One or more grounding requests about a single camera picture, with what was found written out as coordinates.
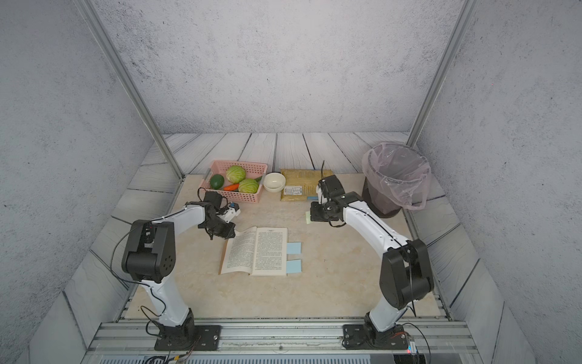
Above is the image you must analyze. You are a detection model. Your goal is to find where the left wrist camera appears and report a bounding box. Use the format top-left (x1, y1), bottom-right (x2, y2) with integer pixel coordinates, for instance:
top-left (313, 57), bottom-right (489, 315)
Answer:
top-left (218, 203), bottom-right (240, 223)

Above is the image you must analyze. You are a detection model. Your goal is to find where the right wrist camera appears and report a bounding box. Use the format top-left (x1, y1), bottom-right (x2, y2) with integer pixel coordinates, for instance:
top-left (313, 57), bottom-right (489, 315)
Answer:
top-left (316, 174), bottom-right (345, 205)

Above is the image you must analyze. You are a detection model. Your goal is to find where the dark green avocado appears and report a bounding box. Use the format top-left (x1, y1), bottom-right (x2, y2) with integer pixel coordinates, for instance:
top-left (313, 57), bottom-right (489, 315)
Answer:
top-left (209, 174), bottom-right (225, 190)

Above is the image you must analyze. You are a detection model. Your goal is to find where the blue sticky note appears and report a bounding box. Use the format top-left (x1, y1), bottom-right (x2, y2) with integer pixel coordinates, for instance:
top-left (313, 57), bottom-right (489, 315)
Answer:
top-left (286, 242), bottom-right (302, 255)
top-left (286, 259), bottom-right (302, 275)

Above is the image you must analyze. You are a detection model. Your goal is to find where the aluminium mounting rail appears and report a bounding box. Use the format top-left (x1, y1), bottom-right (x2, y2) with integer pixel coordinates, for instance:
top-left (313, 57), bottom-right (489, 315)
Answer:
top-left (83, 317), bottom-right (482, 363)

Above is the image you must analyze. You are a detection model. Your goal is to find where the yellow grain bag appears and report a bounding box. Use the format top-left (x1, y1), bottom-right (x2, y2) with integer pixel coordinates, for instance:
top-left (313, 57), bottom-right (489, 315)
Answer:
top-left (280, 169), bottom-right (333, 202)

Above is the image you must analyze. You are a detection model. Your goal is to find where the back green cabbage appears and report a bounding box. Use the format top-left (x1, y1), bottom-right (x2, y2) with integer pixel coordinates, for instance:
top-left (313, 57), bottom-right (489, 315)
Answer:
top-left (225, 165), bottom-right (246, 184)

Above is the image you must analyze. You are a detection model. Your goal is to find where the left aluminium frame post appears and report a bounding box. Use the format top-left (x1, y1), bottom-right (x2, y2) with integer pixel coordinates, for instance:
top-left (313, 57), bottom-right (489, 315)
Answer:
top-left (74, 0), bottom-right (185, 181)

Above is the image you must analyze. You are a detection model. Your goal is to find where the white ceramic bowl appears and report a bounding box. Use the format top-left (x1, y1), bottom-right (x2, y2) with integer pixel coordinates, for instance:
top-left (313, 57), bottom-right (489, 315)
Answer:
top-left (262, 172), bottom-right (286, 193)

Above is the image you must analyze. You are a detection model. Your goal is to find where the right aluminium frame post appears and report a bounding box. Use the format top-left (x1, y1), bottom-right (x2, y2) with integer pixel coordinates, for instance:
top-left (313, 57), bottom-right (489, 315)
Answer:
top-left (406, 0), bottom-right (478, 147)

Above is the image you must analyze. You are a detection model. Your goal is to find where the brown black paperback book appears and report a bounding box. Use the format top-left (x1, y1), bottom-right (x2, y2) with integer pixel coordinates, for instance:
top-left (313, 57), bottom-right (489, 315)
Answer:
top-left (220, 227), bottom-right (288, 276)

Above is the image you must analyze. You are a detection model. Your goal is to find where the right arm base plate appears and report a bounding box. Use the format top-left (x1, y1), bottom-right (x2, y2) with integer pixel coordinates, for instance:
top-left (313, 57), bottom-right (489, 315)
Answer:
top-left (342, 324), bottom-right (410, 351)

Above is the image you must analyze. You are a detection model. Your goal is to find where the black trash bin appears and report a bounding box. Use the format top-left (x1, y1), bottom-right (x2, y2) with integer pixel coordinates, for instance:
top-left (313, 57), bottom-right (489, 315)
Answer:
top-left (362, 178), bottom-right (402, 218)

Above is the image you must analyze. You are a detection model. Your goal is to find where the pink plastic basket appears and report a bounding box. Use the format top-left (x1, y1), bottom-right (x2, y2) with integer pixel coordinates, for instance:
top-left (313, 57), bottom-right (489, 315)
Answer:
top-left (200, 160), bottom-right (268, 203)

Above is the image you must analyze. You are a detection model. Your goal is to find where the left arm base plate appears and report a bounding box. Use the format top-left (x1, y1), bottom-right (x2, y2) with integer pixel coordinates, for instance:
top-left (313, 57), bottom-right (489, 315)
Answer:
top-left (154, 325), bottom-right (222, 351)

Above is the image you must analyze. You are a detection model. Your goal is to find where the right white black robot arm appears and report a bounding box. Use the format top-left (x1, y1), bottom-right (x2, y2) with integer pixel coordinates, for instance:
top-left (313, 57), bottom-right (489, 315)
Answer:
top-left (310, 193), bottom-right (434, 351)

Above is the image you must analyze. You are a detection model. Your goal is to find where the upper blue sticky note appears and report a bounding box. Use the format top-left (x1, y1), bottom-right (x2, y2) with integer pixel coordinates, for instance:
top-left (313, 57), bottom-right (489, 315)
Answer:
top-left (286, 242), bottom-right (302, 255)

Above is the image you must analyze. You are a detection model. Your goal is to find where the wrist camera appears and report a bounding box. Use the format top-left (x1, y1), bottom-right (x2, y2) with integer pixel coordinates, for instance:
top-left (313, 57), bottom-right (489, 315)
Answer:
top-left (218, 203), bottom-right (240, 223)
top-left (316, 174), bottom-right (345, 205)

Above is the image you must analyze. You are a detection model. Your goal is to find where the front green cabbage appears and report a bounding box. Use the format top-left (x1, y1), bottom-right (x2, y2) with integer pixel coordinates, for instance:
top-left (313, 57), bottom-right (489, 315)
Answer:
top-left (238, 178), bottom-right (259, 194)

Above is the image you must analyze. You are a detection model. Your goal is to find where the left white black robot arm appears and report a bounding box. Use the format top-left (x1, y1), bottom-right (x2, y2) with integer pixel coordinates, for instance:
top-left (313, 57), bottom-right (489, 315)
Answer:
top-left (121, 191), bottom-right (240, 351)

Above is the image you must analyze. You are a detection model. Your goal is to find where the green cabbage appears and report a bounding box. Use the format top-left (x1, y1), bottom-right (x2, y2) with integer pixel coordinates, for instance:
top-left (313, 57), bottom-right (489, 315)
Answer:
top-left (238, 178), bottom-right (259, 194)
top-left (225, 165), bottom-right (246, 184)

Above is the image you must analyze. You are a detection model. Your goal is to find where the lower blue sticky note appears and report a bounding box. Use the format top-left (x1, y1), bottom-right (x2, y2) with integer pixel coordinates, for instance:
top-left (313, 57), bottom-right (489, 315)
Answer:
top-left (286, 259), bottom-right (302, 275)

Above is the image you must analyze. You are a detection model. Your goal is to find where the aluminium frame post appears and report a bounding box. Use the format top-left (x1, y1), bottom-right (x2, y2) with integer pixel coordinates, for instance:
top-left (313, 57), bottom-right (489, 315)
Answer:
top-left (406, 0), bottom-right (478, 147)
top-left (74, 0), bottom-right (185, 181)

